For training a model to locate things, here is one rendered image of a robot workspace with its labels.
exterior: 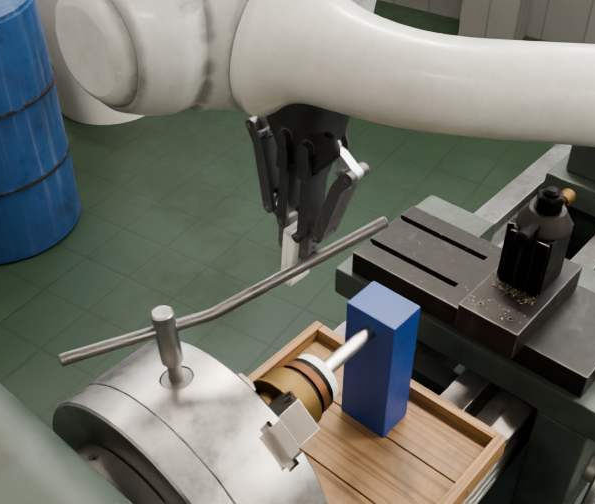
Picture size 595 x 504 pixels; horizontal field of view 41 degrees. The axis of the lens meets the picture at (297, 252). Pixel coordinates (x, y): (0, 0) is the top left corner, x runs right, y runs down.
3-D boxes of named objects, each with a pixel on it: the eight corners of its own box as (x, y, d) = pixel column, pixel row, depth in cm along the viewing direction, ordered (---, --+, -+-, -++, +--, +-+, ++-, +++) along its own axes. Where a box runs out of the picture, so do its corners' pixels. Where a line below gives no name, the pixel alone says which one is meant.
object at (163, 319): (173, 409, 80) (152, 322, 73) (168, 394, 82) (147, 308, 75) (194, 402, 81) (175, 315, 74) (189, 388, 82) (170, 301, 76)
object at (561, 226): (555, 248, 113) (560, 232, 111) (506, 225, 117) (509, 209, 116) (581, 223, 118) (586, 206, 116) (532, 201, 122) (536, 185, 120)
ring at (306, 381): (289, 423, 89) (341, 376, 94) (230, 380, 94) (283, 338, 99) (289, 472, 95) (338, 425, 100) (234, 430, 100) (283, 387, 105)
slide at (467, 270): (580, 399, 117) (587, 378, 114) (351, 271, 139) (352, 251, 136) (632, 333, 128) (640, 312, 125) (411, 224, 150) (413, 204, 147)
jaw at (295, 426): (233, 486, 87) (283, 475, 77) (207, 449, 87) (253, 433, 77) (300, 425, 93) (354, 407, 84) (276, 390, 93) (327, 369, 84)
